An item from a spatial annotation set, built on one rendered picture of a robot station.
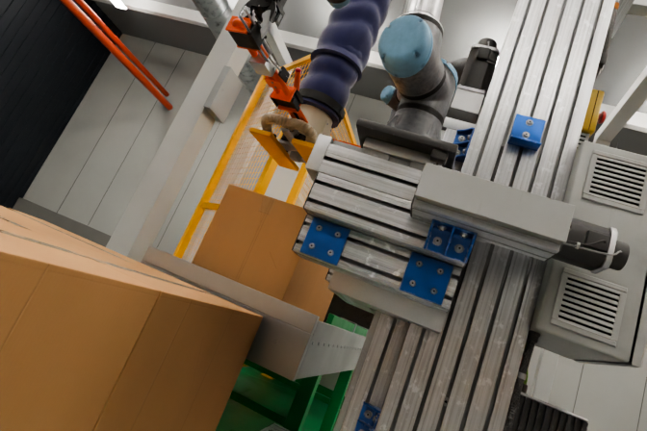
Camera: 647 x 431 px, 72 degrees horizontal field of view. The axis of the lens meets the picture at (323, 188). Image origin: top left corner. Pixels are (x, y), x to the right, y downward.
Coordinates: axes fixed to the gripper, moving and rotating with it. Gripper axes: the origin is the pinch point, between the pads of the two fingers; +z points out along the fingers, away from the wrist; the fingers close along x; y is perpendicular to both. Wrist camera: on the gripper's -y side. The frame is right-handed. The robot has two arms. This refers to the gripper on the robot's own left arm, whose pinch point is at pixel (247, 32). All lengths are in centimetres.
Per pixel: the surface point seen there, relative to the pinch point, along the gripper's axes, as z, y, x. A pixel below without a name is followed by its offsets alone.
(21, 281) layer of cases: 76, -48, -28
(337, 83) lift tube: -20, 53, -6
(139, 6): -461, 620, 899
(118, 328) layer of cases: 81, -24, -26
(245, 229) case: 48, 54, 5
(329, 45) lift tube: -34, 49, 2
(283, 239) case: 47, 54, -11
